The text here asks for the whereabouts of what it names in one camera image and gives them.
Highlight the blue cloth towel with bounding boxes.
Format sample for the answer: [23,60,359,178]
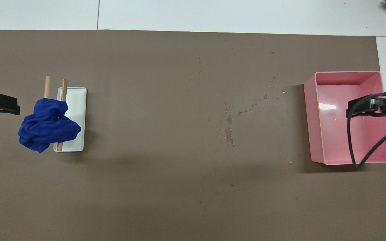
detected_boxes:
[18,98,81,153]

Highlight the white towel rack base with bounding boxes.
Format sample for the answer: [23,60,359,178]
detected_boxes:
[53,87,87,153]

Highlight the spilled water puddle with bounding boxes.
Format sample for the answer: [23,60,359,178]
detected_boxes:
[224,115,236,148]

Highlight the pink plastic bin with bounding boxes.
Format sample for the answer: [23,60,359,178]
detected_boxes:
[304,71,386,166]

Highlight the brown table mat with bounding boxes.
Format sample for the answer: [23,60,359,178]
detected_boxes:
[0,29,386,241]

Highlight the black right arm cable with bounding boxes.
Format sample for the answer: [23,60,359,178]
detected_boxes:
[346,95,386,169]

